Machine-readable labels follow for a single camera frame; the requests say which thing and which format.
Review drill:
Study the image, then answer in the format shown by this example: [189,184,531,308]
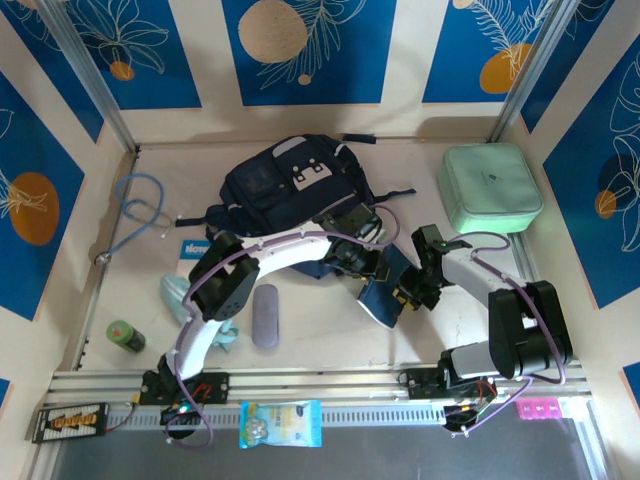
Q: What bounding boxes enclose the purple glasses case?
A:
[251,283,281,350]

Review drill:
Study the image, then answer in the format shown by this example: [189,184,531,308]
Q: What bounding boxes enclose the teal zip pouch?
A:
[159,273,242,354]

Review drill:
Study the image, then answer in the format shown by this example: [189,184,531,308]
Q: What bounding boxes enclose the pink pill box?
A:
[516,397,561,420]

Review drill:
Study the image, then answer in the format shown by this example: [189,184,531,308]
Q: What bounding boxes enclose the blue snack packet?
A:
[238,399,324,450]

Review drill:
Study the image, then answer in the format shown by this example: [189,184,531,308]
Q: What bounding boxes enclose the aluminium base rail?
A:
[43,368,590,407]

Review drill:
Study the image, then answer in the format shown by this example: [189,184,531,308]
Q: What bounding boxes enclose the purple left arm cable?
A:
[163,202,401,449]

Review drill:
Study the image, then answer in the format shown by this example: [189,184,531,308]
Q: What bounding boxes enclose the black power distribution board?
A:
[31,402,110,444]

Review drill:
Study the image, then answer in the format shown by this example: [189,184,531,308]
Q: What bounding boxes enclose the navy blue backpack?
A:
[204,132,417,282]

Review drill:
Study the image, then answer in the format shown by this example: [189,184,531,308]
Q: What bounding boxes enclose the grey slotted cable duct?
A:
[107,405,449,430]

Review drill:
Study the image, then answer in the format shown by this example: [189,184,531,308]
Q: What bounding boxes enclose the blue stethoscope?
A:
[94,173,184,266]

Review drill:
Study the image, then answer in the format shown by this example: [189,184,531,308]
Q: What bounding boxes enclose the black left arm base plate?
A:
[139,372,230,405]

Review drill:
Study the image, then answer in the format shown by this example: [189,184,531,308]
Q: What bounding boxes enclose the aluminium frame post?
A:
[489,0,576,144]
[37,0,140,154]

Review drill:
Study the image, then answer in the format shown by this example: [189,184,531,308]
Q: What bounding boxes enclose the navy book with yellow label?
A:
[356,269,417,330]

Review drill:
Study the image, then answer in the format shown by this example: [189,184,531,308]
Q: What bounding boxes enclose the blue white card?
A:
[178,238,222,264]

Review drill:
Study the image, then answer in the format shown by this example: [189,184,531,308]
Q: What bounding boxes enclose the green can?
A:
[105,319,146,355]

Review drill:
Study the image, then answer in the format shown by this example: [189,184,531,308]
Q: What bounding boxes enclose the mint green storage case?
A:
[442,143,543,236]

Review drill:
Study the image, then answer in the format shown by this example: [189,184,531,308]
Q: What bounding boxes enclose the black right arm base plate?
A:
[405,368,499,401]

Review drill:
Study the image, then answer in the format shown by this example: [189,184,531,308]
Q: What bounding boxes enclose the dark grey panel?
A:
[49,419,599,480]

